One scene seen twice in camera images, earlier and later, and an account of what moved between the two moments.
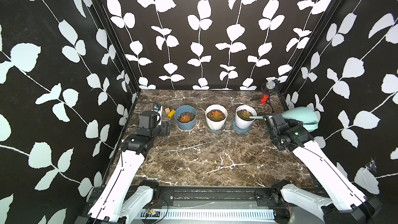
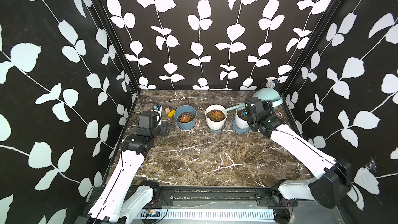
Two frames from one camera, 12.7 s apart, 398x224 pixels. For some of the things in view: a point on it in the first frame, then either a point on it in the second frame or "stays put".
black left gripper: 165,128 stays put
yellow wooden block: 171,113 stays put
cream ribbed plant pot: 216,115 stays put
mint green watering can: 307,115 to 268,94
